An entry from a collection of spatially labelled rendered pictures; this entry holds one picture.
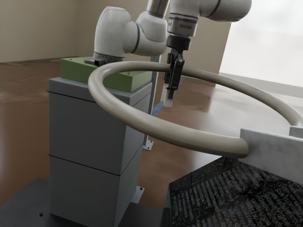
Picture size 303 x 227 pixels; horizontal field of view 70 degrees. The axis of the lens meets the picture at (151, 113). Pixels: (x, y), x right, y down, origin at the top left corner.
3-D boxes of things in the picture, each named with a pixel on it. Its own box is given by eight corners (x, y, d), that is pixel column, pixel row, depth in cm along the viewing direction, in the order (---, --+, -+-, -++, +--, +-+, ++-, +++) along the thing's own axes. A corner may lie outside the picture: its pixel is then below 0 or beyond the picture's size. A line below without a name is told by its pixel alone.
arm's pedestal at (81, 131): (34, 218, 122) (29, 78, 96) (83, 170, 168) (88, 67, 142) (117, 248, 113) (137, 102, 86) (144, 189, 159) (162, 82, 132)
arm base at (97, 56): (78, 62, 101) (79, 50, 99) (99, 60, 121) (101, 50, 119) (114, 71, 98) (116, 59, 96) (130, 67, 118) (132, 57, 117)
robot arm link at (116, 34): (89, 49, 112) (94, 2, 104) (121, 54, 121) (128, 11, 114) (98, 54, 99) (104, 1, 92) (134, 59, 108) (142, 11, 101)
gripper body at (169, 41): (166, 33, 72) (160, 61, 76) (171, 34, 64) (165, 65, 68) (187, 36, 73) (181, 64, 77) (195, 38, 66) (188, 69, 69)
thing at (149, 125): (360, 150, 43) (369, 137, 42) (119, 184, 23) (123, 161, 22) (212, 75, 83) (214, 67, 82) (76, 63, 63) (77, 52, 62)
